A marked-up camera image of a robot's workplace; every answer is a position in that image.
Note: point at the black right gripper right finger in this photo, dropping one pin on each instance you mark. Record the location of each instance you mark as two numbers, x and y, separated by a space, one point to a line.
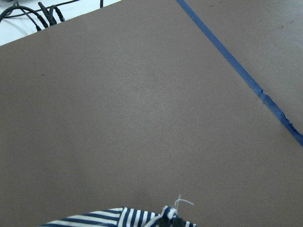
177 222

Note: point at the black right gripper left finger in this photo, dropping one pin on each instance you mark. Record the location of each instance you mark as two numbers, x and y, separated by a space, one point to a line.
163 222

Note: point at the navy white striped polo shirt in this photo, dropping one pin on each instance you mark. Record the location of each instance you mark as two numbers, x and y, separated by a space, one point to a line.
122 217

